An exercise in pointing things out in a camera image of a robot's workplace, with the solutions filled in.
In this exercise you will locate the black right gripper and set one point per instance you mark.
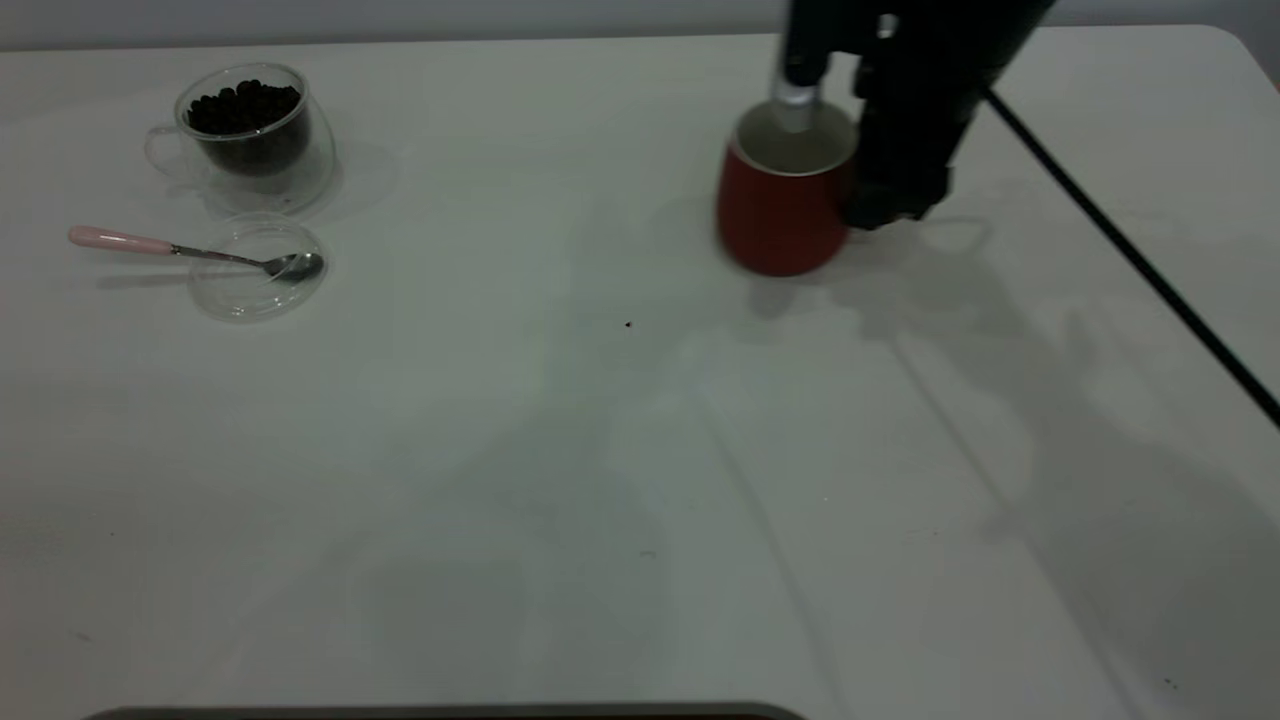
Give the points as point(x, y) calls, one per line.
point(950, 45)

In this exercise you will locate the dark coffee beans pile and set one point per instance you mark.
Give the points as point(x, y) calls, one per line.
point(245, 108)

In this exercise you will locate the clear glass cup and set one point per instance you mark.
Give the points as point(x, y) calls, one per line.
point(300, 180)

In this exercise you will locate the clear glass lid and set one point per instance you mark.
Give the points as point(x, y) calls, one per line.
point(240, 295)

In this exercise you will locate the red ceramic mug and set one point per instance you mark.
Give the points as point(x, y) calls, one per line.
point(780, 220)

